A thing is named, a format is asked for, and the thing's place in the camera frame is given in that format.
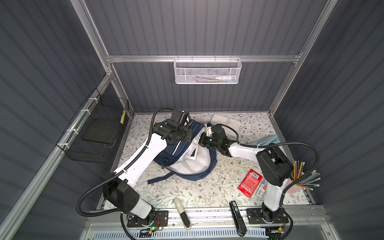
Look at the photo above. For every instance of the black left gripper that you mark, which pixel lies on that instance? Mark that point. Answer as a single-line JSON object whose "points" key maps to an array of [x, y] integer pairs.
{"points": [[188, 137]]}

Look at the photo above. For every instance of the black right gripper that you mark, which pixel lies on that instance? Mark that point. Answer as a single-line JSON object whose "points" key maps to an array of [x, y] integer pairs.
{"points": [[202, 138]]}

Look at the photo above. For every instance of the white Robinson Crusoe book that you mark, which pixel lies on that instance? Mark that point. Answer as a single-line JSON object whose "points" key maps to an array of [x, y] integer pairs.
{"points": [[219, 119]]}

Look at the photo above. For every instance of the navy blue student backpack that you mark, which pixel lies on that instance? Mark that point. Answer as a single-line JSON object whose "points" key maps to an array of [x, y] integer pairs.
{"points": [[187, 160]]}

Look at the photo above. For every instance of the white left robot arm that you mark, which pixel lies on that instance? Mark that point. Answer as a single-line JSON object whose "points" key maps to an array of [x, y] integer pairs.
{"points": [[166, 143]]}

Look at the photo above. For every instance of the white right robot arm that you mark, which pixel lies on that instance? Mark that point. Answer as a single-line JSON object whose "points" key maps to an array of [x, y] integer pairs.
{"points": [[274, 164]]}

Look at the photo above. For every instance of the red card pack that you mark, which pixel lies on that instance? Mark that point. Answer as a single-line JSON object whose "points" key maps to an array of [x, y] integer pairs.
{"points": [[250, 183]]}

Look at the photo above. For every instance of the clear pen refill pack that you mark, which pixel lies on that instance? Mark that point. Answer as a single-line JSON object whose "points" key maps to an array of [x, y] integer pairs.
{"points": [[261, 192]]}

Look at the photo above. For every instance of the light blue cloth pouch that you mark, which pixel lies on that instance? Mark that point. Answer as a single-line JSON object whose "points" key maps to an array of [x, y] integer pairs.
{"points": [[274, 139]]}

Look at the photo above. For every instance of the black and white stapler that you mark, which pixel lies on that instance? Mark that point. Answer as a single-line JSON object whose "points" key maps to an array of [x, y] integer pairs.
{"points": [[183, 215]]}

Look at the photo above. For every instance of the pink pencil cup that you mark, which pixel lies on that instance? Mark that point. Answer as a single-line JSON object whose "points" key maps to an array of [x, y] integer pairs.
{"points": [[293, 189]]}

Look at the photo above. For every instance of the white wire mesh basket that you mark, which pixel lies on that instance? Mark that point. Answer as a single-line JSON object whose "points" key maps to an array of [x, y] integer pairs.
{"points": [[207, 71]]}

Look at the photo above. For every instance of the black wire wall basket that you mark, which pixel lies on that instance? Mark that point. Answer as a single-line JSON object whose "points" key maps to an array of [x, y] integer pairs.
{"points": [[97, 133]]}

